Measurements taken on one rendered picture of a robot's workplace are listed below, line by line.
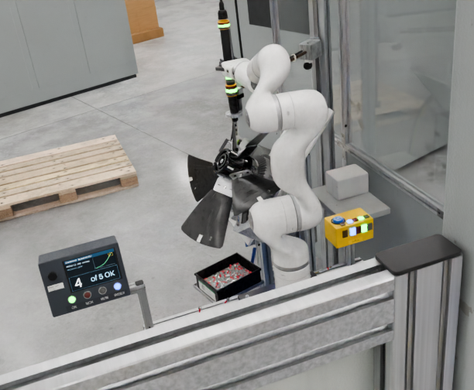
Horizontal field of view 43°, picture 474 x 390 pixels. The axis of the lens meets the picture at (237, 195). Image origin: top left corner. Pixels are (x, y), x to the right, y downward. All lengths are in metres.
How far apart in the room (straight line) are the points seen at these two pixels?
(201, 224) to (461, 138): 2.14
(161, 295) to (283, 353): 3.42
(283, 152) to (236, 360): 1.30
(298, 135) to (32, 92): 6.48
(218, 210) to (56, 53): 5.69
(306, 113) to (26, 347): 2.59
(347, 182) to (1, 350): 2.22
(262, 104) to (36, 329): 2.62
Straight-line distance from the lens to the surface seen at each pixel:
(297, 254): 1.92
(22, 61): 7.85
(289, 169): 1.71
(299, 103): 1.61
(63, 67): 8.04
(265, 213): 1.83
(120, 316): 3.77
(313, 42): 2.80
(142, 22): 10.69
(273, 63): 1.66
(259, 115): 1.59
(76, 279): 2.02
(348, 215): 2.35
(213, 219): 2.52
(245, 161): 2.56
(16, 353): 3.77
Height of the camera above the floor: 2.26
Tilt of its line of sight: 28 degrees down
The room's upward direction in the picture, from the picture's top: 7 degrees counter-clockwise
